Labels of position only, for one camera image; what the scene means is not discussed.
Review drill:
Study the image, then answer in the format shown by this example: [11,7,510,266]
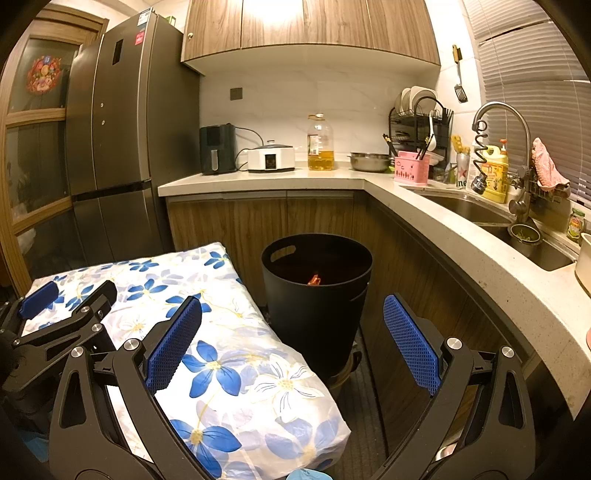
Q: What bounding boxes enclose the orange red plastic bag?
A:
[308,274,321,286]

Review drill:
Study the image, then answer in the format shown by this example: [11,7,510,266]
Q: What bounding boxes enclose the black trash bin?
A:
[262,233,373,381]

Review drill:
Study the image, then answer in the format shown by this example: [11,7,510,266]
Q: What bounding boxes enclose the steel kitchen faucet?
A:
[471,101,533,224]

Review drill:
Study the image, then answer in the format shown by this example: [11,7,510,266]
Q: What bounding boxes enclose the wooden lower cabinets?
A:
[167,190,549,452]

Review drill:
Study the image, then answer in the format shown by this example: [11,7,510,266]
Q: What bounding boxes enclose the wooden cabinets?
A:
[181,0,440,65]
[167,190,549,452]

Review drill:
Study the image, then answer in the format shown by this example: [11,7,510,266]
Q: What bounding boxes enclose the blue floral tablecloth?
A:
[24,242,351,479]

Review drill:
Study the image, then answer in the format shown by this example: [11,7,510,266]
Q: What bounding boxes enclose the sink strainer cup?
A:
[508,223,542,258]

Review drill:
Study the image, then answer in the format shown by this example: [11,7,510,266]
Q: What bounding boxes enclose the steel sink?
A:
[415,188,576,271]

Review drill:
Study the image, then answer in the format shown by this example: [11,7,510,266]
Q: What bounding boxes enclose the pink utensil holder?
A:
[394,151,430,186]

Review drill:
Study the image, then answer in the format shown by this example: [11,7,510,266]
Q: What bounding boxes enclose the beer can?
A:
[456,152,470,190]

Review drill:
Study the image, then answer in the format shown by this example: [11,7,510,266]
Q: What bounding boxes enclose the glass jar green lid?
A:
[566,208,585,244]

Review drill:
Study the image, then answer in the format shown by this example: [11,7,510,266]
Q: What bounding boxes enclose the wooden glass door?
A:
[1,4,108,301]

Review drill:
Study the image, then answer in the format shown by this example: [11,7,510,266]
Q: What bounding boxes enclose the steel bowl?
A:
[349,152,391,173]

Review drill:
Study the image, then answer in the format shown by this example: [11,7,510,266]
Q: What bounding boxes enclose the yellow detergent bottle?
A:
[481,138,509,204]

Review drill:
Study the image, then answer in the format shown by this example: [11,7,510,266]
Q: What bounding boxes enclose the black air fryer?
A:
[199,123,236,175]

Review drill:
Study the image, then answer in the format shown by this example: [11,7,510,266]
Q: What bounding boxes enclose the pink cloth on rack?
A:
[532,137,570,192]

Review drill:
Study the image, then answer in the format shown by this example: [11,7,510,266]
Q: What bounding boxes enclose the white rice cooker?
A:
[247,143,296,173]

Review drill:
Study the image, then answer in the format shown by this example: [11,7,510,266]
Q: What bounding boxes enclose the dark grey refrigerator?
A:
[65,9,200,264]

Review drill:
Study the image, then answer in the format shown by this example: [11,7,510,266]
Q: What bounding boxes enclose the black dish rack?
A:
[389,94,454,167]

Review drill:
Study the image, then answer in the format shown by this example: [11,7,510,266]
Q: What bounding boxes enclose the cooking oil bottle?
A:
[308,113,335,171]

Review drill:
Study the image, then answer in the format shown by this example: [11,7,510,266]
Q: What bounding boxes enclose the hanging slotted spatula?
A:
[453,45,468,103]

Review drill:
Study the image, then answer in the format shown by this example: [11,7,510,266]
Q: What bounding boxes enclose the window blinds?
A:
[464,1,590,203]

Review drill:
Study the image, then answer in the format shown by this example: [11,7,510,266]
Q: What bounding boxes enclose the wooden upper cabinets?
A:
[181,0,440,65]

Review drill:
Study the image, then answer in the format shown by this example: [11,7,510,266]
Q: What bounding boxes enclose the wall socket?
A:
[229,87,243,101]

